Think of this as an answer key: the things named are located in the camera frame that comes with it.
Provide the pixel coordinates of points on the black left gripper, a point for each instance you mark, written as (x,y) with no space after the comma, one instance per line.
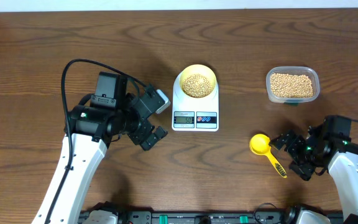
(139,135)

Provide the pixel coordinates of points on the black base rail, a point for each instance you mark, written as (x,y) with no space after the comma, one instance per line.
(265,213)

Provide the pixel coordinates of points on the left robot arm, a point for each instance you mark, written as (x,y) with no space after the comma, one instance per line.
(98,120)

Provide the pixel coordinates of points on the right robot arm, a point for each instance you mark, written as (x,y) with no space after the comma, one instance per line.
(328,147)

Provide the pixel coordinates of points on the soybeans in container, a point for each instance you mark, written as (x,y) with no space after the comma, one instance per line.
(286,85)

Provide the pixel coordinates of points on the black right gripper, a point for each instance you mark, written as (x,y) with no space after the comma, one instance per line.
(304,172)

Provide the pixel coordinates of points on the green tape strip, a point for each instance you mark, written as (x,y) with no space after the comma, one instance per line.
(291,103)

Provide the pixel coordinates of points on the yellow measuring scoop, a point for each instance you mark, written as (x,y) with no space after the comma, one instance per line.
(259,145)

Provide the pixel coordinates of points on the white digital kitchen scale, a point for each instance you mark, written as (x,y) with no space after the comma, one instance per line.
(194,114)

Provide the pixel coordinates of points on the soybeans in bowl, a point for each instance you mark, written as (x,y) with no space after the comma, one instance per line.
(197,86)

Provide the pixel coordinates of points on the clear plastic container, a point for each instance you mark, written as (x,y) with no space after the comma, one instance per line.
(294,70)

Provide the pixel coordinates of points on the yellow plastic bowl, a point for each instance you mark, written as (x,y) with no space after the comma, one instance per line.
(198,69)

